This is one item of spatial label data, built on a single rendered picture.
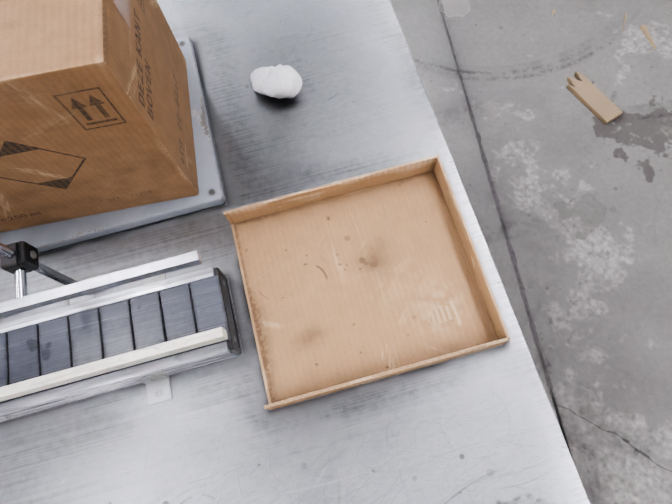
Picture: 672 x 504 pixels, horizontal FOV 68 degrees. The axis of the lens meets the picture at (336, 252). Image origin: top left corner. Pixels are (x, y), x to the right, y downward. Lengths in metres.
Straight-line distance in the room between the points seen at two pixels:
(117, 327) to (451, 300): 0.42
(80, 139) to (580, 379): 1.37
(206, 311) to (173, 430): 0.15
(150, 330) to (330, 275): 0.23
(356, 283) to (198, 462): 0.29
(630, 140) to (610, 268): 0.46
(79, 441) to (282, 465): 0.25
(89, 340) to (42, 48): 0.33
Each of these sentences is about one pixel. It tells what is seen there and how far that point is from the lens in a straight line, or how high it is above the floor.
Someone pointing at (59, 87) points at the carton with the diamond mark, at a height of 1.10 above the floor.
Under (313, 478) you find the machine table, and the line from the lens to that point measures 0.64.
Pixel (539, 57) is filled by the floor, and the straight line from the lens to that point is 2.02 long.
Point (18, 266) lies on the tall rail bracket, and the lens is 0.65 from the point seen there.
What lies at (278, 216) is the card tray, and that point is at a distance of 0.70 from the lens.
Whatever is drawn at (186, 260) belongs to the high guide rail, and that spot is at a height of 0.96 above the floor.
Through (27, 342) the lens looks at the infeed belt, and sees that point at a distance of 0.72.
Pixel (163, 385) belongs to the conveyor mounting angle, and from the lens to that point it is 0.68.
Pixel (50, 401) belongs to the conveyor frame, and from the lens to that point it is 0.70.
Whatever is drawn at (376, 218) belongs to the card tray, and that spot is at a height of 0.83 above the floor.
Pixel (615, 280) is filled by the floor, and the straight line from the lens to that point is 1.70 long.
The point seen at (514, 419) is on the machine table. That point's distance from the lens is 0.66.
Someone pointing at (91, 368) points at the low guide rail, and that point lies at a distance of 0.63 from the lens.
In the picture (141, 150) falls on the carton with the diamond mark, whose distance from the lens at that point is 0.62.
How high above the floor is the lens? 1.46
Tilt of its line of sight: 70 degrees down
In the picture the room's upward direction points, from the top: 9 degrees counter-clockwise
